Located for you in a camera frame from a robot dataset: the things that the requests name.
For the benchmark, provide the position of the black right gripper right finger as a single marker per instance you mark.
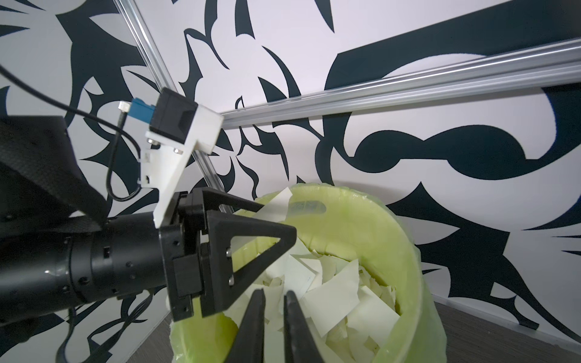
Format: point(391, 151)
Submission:
point(299, 345)

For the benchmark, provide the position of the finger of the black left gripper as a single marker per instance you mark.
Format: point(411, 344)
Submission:
point(200, 201)
point(225, 275)

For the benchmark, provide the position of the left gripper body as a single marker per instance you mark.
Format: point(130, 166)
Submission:
point(185, 260)

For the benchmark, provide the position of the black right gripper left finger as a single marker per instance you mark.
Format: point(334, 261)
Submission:
point(248, 345)

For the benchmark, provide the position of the white paper receipt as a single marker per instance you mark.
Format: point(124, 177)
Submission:
point(274, 211)

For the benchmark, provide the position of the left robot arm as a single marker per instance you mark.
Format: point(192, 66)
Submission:
point(59, 249)

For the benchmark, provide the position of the white bin with green liner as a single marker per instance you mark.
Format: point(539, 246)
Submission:
point(358, 280)

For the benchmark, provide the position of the aluminium frame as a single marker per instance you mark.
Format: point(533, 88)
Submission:
point(512, 48)

